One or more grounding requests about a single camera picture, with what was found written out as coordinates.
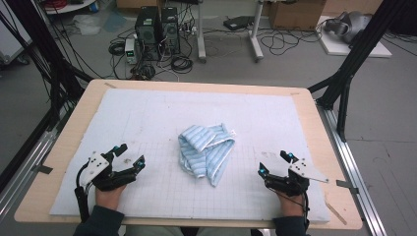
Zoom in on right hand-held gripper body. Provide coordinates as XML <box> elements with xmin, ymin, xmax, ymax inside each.
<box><xmin>265</xmin><ymin>158</ymin><xmax>329</xmax><ymax>198</ymax></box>

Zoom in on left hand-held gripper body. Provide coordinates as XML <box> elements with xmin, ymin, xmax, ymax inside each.
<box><xmin>79</xmin><ymin>150</ymin><xmax>137</xmax><ymax>193</ymax></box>

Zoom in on blue striped towel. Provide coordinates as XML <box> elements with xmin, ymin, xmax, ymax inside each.
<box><xmin>177</xmin><ymin>122</ymin><xmax>237</xmax><ymax>188</ymax></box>

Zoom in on person's left hand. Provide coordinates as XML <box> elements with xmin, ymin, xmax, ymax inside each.
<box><xmin>94</xmin><ymin>184</ymin><xmax>128</xmax><ymax>211</ymax></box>

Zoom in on person's right hand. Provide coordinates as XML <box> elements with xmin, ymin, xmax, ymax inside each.
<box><xmin>276</xmin><ymin>192</ymin><xmax>305</xmax><ymax>218</ymax></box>

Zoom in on black tape piece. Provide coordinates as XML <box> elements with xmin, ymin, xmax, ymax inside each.
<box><xmin>33</xmin><ymin>164</ymin><xmax>54</xmax><ymax>175</ymax></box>
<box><xmin>335</xmin><ymin>179</ymin><xmax>360</xmax><ymax>195</ymax></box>

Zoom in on thin wooden stick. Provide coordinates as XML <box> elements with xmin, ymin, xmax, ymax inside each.
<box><xmin>324</xmin><ymin>201</ymin><xmax>348</xmax><ymax>226</ymax></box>

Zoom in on person's legs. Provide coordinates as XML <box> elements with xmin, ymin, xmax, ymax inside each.
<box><xmin>124</xmin><ymin>225</ymin><xmax>254</xmax><ymax>236</ymax></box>

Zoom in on white power supply unit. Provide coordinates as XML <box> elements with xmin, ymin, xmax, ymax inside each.
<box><xmin>124</xmin><ymin>37</ymin><xmax>140</xmax><ymax>65</ymax></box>

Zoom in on black computer tower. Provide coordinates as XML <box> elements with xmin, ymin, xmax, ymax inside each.
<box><xmin>159</xmin><ymin>6</ymin><xmax>182</xmax><ymax>56</ymax></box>
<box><xmin>134</xmin><ymin>5</ymin><xmax>162</xmax><ymax>62</ymax></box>

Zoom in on black metal stand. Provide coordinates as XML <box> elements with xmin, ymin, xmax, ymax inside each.
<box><xmin>0</xmin><ymin>0</ymin><xmax>94</xmax><ymax>195</ymax></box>
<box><xmin>307</xmin><ymin>0</ymin><xmax>417</xmax><ymax>143</ymax></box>

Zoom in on clear plastic sheet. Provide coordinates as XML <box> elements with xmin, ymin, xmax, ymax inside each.
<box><xmin>71</xmin><ymin>14</ymin><xmax>103</xmax><ymax>36</ymax></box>

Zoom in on white floor board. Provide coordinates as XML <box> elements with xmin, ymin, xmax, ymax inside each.
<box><xmin>316</xmin><ymin>14</ymin><xmax>393</xmax><ymax>59</ymax></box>

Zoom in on large cardboard box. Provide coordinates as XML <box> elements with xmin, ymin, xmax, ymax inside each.
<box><xmin>268</xmin><ymin>0</ymin><xmax>328</xmax><ymax>32</ymax></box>

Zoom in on flat black device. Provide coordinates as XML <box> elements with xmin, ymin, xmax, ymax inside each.
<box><xmin>222</xmin><ymin>15</ymin><xmax>256</xmax><ymax>31</ymax></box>

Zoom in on small cardboard box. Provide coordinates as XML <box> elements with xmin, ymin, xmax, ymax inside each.
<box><xmin>115</xmin><ymin>0</ymin><xmax>165</xmax><ymax>10</ymax></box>

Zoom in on white round table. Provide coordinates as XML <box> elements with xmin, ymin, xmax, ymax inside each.
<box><xmin>43</xmin><ymin>0</ymin><xmax>98</xmax><ymax>16</ymax></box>

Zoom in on white case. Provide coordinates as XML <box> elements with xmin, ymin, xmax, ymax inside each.
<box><xmin>0</xmin><ymin>0</ymin><xmax>34</xmax><ymax>66</ymax></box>

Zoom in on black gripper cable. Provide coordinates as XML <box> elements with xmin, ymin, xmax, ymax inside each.
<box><xmin>74</xmin><ymin>161</ymin><xmax>91</xmax><ymax>224</ymax></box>
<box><xmin>268</xmin><ymin>187</ymin><xmax>312</xmax><ymax>231</ymax></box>

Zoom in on aluminium frame rail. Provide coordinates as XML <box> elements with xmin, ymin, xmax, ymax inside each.
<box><xmin>316</xmin><ymin>102</ymin><xmax>388</xmax><ymax>236</ymax></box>
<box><xmin>0</xmin><ymin>106</ymin><xmax>75</xmax><ymax>225</ymax></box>

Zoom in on coiled black cable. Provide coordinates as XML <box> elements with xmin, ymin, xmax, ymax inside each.
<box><xmin>107</xmin><ymin>39</ymin><xmax>127</xmax><ymax>57</ymax></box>
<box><xmin>169</xmin><ymin>54</ymin><xmax>195</xmax><ymax>75</ymax></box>

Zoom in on loose black floor cables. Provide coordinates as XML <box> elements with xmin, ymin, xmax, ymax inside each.
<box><xmin>259</xmin><ymin>28</ymin><xmax>324</xmax><ymax>57</ymax></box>

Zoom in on white desk frame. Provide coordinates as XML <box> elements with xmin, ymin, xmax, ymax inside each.
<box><xmin>196</xmin><ymin>0</ymin><xmax>266</xmax><ymax>64</ymax></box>

